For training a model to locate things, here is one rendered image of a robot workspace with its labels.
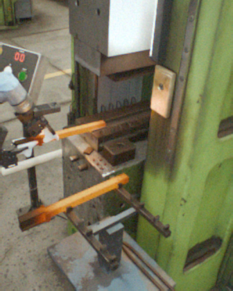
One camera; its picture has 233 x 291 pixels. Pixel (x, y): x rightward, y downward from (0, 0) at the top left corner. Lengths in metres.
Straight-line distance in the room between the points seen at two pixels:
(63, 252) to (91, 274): 0.14
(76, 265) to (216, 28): 0.93
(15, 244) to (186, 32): 1.73
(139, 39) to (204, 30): 0.31
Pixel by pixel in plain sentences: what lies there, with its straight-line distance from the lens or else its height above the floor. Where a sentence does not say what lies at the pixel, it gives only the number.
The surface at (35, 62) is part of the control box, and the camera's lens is 1.80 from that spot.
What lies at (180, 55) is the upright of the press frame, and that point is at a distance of 1.20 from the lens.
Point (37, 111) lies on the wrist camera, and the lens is 1.36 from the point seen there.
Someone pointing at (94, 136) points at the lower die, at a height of 0.99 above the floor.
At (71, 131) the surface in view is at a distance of 1.49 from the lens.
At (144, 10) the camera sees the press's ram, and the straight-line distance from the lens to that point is 1.33.
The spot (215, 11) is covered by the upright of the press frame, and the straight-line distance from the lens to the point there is 1.09.
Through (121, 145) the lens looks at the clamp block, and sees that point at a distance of 1.48.
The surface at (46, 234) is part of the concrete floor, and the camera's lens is 2.43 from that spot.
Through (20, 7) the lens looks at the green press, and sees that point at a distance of 6.87.
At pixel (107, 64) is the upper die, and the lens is 1.36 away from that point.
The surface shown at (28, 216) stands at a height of 1.00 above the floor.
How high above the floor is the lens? 1.81
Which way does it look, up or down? 33 degrees down
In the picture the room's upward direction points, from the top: 4 degrees clockwise
